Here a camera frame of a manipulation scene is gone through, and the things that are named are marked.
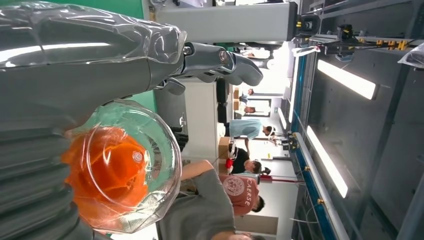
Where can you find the white machine with column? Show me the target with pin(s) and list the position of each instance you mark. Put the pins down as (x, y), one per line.
(225, 23)

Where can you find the person in grey shirt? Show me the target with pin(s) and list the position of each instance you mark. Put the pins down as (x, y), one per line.
(202, 207)

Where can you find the orange plastic bottle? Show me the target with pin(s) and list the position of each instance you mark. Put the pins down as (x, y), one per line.
(116, 172)

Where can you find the brown cardboard box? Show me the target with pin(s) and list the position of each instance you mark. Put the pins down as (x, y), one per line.
(223, 147)

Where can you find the person in black shirt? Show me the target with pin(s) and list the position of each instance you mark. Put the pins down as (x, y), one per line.
(242, 159)

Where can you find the black yellow ceiling rig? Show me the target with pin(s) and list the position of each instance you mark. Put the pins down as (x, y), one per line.
(357, 41)

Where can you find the distant person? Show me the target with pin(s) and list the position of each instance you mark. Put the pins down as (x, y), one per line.
(246, 110)
(245, 93)

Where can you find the black sensor on column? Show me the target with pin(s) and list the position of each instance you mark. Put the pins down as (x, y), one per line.
(308, 24)

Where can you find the person in red shirt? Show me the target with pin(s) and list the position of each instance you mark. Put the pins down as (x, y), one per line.
(240, 193)

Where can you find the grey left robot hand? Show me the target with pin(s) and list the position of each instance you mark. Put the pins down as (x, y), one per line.
(73, 76)

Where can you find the blue ceiling rail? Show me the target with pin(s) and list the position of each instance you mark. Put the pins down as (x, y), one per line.
(299, 99)

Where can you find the long white ceiling light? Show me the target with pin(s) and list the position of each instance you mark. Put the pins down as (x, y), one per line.
(328, 162)
(348, 79)

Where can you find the person in light blue shirt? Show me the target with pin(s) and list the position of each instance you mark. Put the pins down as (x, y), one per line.
(245, 128)

